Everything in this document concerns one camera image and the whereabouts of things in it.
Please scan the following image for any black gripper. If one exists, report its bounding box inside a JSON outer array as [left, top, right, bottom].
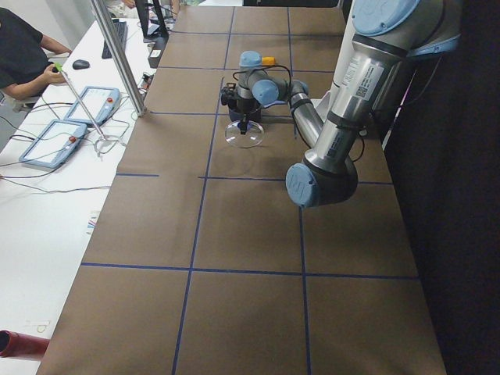
[[235, 99, 258, 135]]

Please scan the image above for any glass pot lid blue knob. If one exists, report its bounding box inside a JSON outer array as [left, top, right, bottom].
[[224, 120, 264, 148]]

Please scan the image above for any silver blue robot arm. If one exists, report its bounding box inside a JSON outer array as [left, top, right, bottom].
[[220, 51, 323, 148], [286, 1, 463, 208]]

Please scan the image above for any yellow toy corn cob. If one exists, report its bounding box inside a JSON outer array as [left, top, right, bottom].
[[261, 56, 277, 66]]

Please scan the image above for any dark blue saucepan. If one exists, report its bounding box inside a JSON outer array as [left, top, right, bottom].
[[228, 99, 288, 123]]

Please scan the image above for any teach pendant far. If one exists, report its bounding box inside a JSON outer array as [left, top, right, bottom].
[[64, 86, 121, 126]]

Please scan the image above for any teach pendant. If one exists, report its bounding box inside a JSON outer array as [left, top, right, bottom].
[[19, 120, 88, 169], [64, 86, 121, 126]]

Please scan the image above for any black keyboard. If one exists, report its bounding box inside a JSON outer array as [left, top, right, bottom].
[[101, 21, 129, 60]]

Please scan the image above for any black computer mouse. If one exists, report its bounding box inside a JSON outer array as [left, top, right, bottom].
[[72, 59, 90, 70]]

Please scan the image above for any long metal rod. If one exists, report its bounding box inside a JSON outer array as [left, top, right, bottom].
[[58, 66, 108, 141]]

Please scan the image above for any teach pendant near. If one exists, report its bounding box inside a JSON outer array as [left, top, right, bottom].
[[19, 120, 88, 169]]

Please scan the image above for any person in black shirt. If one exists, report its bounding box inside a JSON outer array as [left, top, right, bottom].
[[1, 8, 71, 100]]

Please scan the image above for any red cylinder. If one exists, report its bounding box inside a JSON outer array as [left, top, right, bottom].
[[1, 330, 50, 361]]

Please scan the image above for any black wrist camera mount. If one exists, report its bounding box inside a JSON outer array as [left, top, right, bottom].
[[220, 82, 238, 107]]

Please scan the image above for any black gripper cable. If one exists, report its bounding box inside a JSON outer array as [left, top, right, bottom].
[[232, 64, 292, 85]]

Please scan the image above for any white pedestal column base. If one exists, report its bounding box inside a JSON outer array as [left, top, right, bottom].
[[312, 18, 355, 120]]

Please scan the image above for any aluminium frame post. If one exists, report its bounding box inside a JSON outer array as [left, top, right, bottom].
[[91, 0, 146, 117]]

